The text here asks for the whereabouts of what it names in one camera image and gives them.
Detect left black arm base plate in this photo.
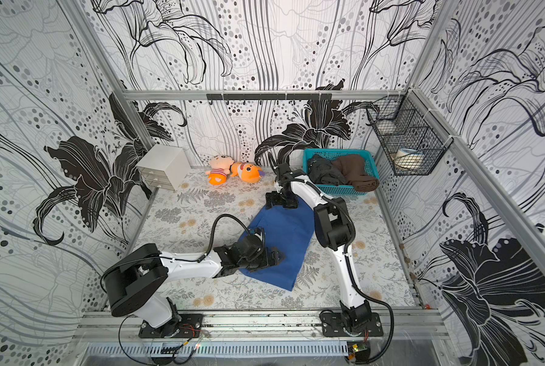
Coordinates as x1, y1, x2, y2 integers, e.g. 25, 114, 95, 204
138, 314, 204, 339

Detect black wire wall basket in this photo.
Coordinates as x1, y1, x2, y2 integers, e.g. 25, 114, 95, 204
366, 90, 454, 176

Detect orange fish plush toy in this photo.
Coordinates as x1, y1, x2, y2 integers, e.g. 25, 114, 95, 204
231, 163, 265, 184

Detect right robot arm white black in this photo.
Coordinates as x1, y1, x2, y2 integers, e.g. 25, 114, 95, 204
268, 160, 372, 335

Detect brown folded garment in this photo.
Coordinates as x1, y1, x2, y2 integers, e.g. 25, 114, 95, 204
332, 154, 380, 193

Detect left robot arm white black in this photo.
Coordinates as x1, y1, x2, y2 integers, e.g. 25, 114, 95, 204
101, 229, 281, 333

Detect white slotted cable duct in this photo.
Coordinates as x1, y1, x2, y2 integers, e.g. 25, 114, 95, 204
86, 341, 348, 358

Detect black bar on rail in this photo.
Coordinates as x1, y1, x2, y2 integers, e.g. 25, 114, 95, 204
205, 92, 333, 102

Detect white item in wire basket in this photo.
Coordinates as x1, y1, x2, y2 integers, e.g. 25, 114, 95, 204
391, 148, 425, 170

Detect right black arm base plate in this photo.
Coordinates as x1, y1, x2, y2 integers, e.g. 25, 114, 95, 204
319, 310, 385, 338

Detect pale item in wire basket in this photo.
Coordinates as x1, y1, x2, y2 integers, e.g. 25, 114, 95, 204
376, 120, 397, 135

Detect aluminium front rail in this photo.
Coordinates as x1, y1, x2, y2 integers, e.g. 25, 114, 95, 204
72, 308, 451, 342

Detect blue long pants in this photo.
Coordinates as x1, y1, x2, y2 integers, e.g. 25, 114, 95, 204
241, 200, 315, 291

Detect white mini drawer cabinet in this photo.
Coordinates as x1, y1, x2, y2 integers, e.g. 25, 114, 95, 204
137, 144, 191, 191

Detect pink pig plush toy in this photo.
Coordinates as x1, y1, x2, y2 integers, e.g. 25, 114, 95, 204
205, 155, 234, 186

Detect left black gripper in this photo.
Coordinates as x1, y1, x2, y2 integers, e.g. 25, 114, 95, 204
238, 246, 286, 275

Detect dark grey folded garment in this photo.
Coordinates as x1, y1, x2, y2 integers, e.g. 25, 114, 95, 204
307, 154, 347, 186

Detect teal plastic basket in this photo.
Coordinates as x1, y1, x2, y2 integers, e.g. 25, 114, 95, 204
303, 149, 380, 196

